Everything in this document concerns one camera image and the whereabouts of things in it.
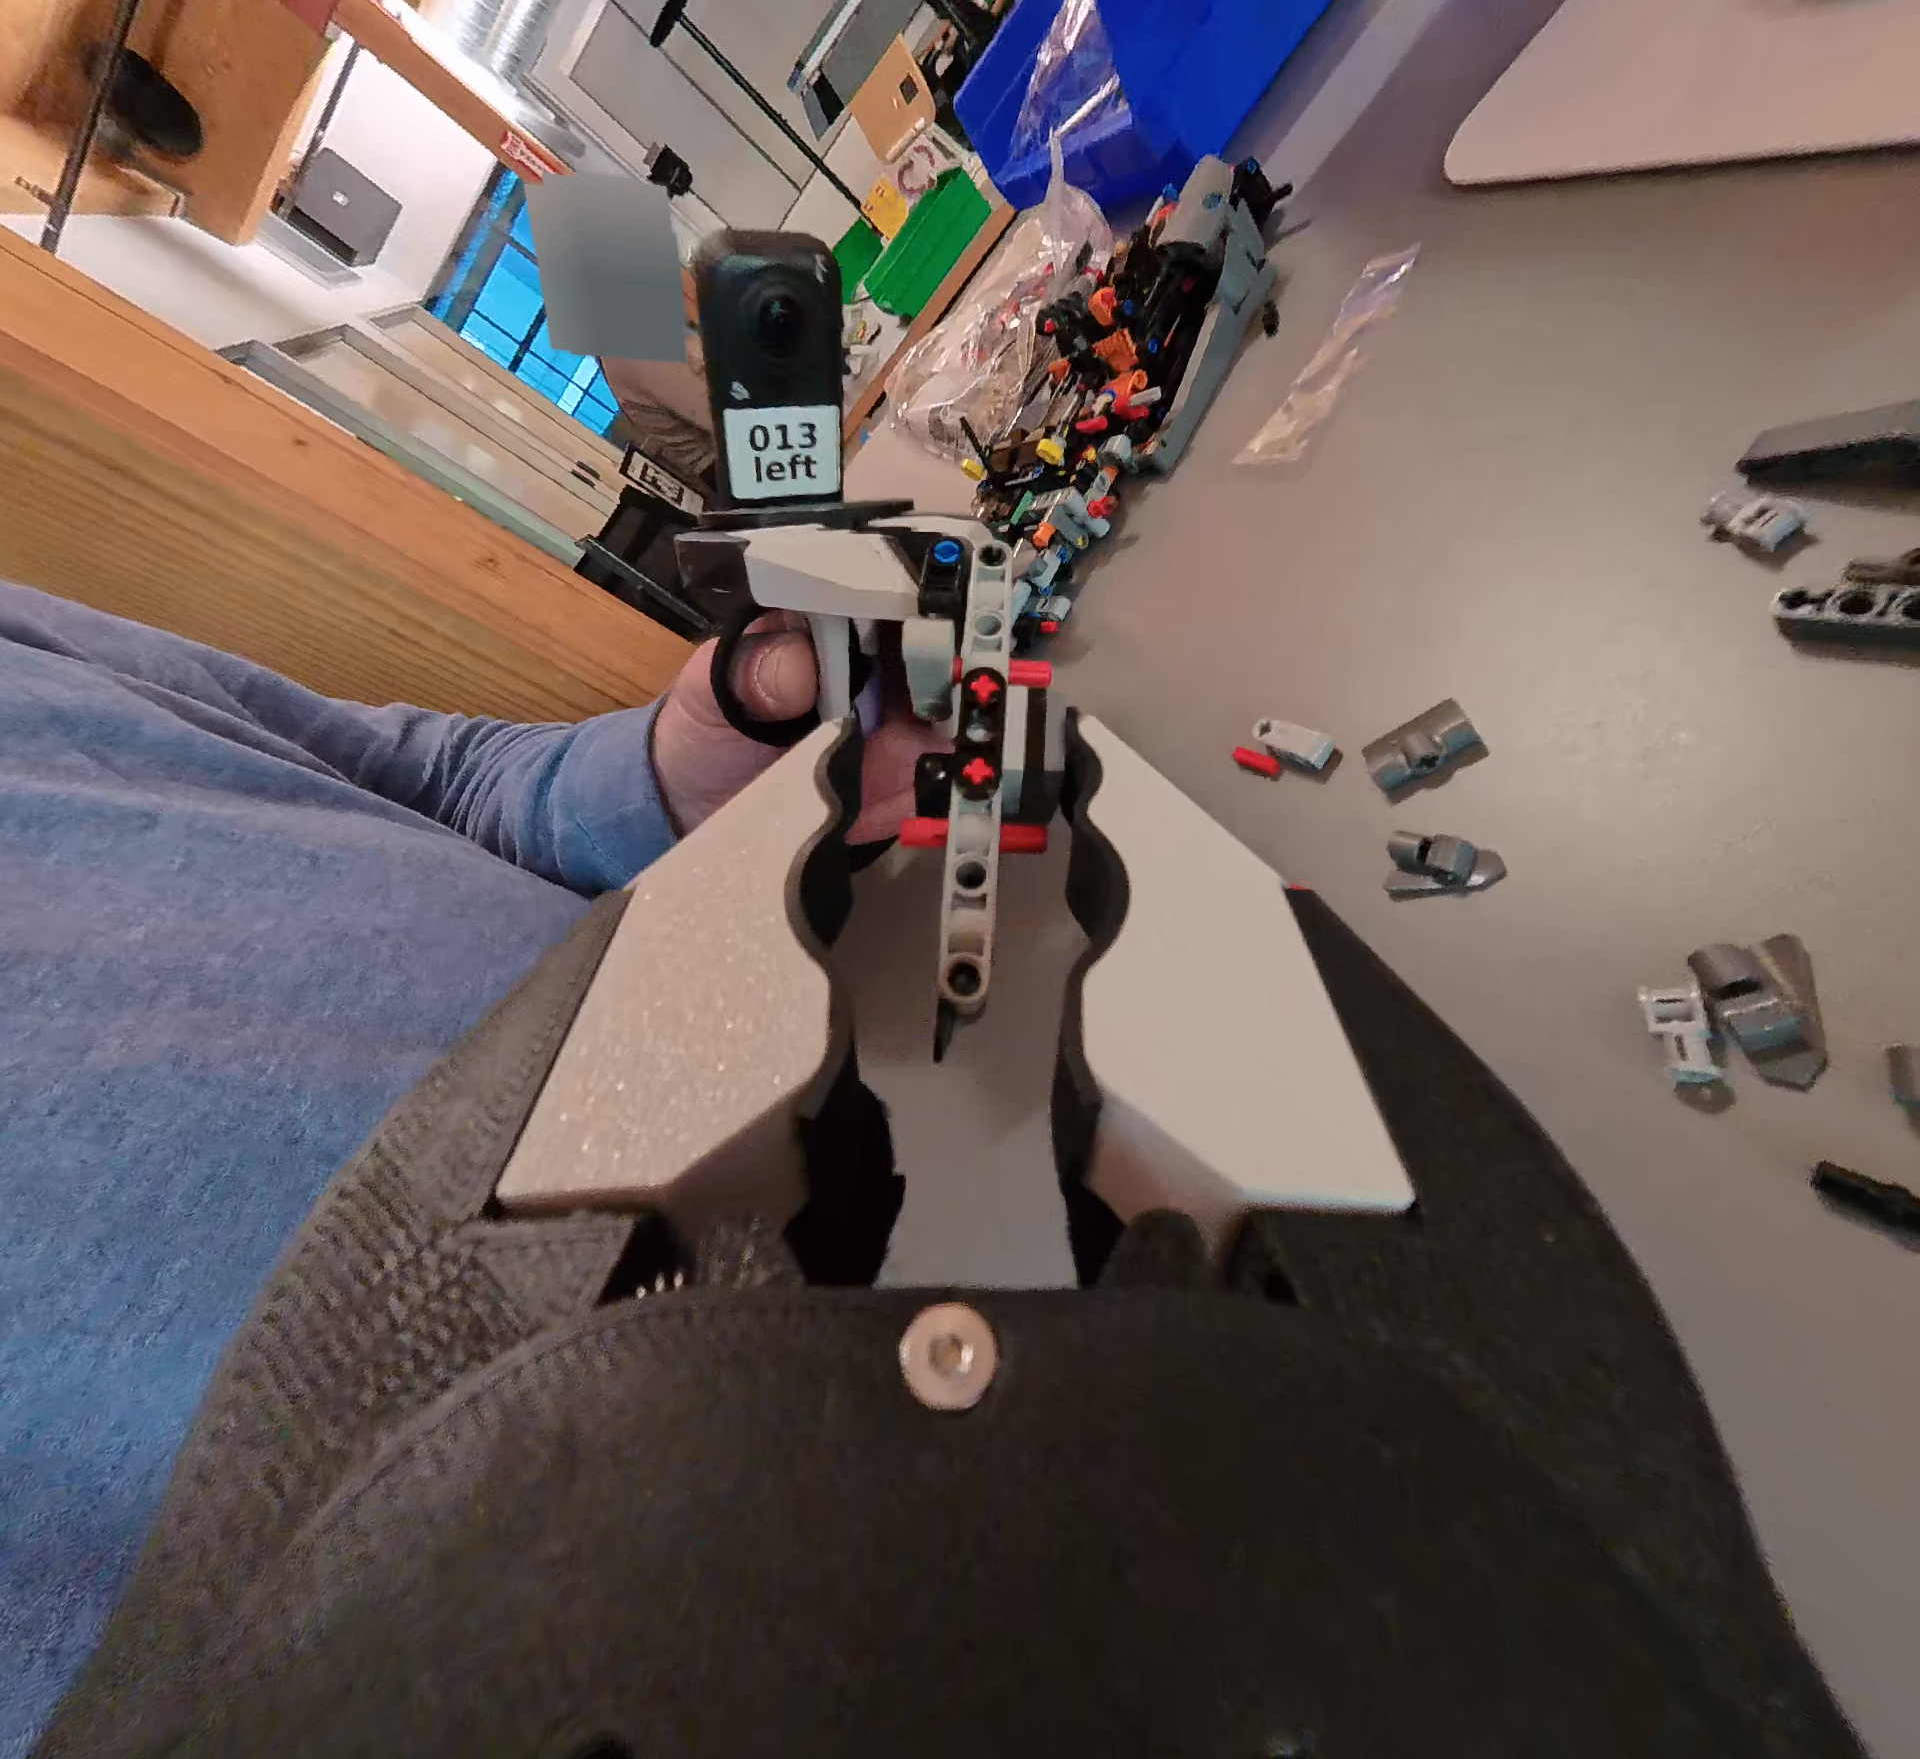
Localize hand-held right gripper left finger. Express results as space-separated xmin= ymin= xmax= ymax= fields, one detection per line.
xmin=492 ymin=720 xmax=905 ymax=1285

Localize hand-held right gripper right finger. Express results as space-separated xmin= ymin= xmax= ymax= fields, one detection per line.
xmin=1050 ymin=713 xmax=1415 ymax=1285

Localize lego beam assembly red pins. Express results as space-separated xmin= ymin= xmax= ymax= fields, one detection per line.
xmin=897 ymin=537 xmax=1076 ymax=1059

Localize person's left forearm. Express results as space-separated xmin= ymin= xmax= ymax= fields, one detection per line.
xmin=336 ymin=698 xmax=680 ymax=895

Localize partly built lego car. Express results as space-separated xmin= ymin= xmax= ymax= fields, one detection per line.
xmin=959 ymin=153 xmax=1295 ymax=639

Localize dark grey double-pin lego connector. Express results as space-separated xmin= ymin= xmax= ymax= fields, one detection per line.
xmin=1360 ymin=698 xmax=1490 ymax=800

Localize light grey lego joint connector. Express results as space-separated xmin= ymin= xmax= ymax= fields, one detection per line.
xmin=1697 ymin=488 xmax=1810 ymax=558
xmin=1635 ymin=982 xmax=1722 ymax=1092

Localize black lego axle pin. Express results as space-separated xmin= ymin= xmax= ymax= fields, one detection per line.
xmin=1807 ymin=1157 xmax=1920 ymax=1247

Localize dark grey L-shaped lego beam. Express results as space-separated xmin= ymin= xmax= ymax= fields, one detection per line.
xmin=1771 ymin=579 xmax=1920 ymax=662

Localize dark grey curved lego panel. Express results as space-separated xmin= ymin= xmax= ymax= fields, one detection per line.
xmin=1734 ymin=398 xmax=1920 ymax=491

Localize person's left hand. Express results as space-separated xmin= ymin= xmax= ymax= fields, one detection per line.
xmin=651 ymin=627 xmax=941 ymax=845

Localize wooden desk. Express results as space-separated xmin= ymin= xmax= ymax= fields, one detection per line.
xmin=838 ymin=200 xmax=1025 ymax=445

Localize large clear plastic bag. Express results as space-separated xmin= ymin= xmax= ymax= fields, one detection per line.
xmin=885 ymin=175 xmax=1122 ymax=469

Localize cardboard box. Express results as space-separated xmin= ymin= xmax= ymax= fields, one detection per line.
xmin=842 ymin=35 xmax=941 ymax=166

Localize blue window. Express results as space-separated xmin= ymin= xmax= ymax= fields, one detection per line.
xmin=427 ymin=175 xmax=623 ymax=436

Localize crumpled clear plastic bags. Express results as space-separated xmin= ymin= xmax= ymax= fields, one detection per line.
xmin=938 ymin=0 xmax=1158 ymax=163

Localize small clear plastic bag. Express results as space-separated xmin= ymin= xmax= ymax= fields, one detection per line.
xmin=1231 ymin=240 xmax=1422 ymax=469

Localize person's blue sweater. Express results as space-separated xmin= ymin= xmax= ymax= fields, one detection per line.
xmin=0 ymin=582 xmax=680 ymax=1759

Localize blue storage bin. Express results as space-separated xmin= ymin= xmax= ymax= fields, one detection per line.
xmin=952 ymin=0 xmax=1460 ymax=216

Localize black round lamp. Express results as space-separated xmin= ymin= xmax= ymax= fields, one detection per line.
xmin=83 ymin=41 xmax=208 ymax=166

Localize grey wall box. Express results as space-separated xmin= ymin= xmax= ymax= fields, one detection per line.
xmin=273 ymin=146 xmax=406 ymax=270

